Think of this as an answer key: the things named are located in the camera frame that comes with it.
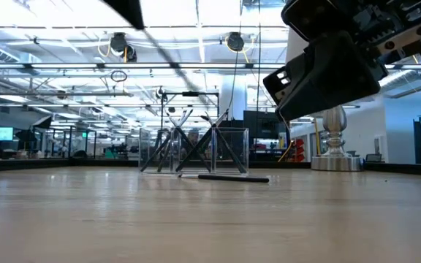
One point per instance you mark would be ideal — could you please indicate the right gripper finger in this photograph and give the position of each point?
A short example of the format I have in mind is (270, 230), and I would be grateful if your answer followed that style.
(327, 76)

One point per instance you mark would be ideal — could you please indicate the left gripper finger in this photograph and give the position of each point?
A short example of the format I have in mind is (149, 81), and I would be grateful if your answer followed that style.
(130, 11)

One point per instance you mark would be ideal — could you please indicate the white shade silver table lamp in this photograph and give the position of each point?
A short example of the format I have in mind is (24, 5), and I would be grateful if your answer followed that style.
(334, 128)

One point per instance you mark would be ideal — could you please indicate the red storage bins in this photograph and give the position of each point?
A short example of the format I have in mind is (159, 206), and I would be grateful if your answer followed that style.
(299, 149)

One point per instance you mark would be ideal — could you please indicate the black television screen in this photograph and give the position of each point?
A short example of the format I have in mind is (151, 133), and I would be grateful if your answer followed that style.
(265, 126)

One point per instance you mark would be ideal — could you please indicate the gray laptop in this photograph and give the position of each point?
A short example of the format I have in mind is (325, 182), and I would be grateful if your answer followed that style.
(373, 158)

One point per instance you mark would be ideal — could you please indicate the clear acrylic organizer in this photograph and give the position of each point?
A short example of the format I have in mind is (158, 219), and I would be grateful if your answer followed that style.
(239, 139)

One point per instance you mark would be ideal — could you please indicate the person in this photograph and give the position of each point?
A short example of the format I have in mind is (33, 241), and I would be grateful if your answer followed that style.
(193, 137)

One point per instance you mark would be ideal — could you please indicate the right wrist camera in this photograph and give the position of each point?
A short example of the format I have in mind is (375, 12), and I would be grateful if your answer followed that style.
(313, 18)

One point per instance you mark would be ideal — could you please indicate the black camera rig frame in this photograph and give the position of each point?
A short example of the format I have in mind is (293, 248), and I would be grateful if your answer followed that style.
(190, 94)

